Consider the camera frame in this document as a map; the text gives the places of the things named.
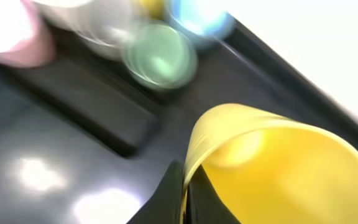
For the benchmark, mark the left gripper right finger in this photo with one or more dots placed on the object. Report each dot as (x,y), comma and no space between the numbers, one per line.
(205,203)

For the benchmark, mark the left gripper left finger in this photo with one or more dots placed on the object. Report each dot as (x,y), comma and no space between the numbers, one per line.
(165,202)

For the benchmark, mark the yellow cup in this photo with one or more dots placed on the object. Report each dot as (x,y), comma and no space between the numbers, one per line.
(291,174)
(151,7)

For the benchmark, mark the black tray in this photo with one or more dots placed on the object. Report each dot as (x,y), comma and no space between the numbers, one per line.
(89,102)

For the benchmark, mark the green cup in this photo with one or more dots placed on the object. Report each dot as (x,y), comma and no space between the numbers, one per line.
(160,57)

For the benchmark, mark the blue cup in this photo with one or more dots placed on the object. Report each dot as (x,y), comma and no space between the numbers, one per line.
(197,21)

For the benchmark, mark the grey cup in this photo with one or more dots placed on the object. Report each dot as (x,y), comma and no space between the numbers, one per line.
(104,28)

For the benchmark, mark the pink cup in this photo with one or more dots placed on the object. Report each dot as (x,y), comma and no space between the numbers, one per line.
(26,46)

